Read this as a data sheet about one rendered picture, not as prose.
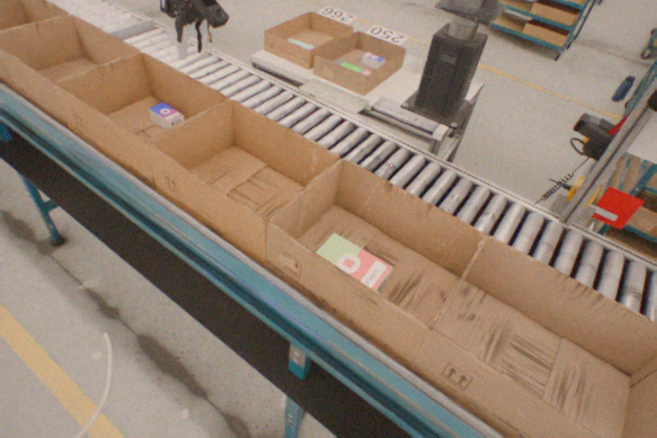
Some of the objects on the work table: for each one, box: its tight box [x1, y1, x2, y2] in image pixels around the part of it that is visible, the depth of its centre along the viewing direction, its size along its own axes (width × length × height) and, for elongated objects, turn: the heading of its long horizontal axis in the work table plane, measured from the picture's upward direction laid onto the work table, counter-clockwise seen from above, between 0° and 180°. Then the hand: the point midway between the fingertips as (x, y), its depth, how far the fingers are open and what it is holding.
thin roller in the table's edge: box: [373, 105, 434, 133], centre depth 182 cm, size 2×28×2 cm, turn 51°
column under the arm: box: [400, 22, 488, 130], centre depth 179 cm, size 26×26×33 cm
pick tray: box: [313, 31, 407, 97], centre depth 203 cm, size 28×38×10 cm
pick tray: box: [264, 12, 354, 70], centre depth 216 cm, size 28×38×10 cm
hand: (193, 53), depth 108 cm, fingers open, 5 cm apart
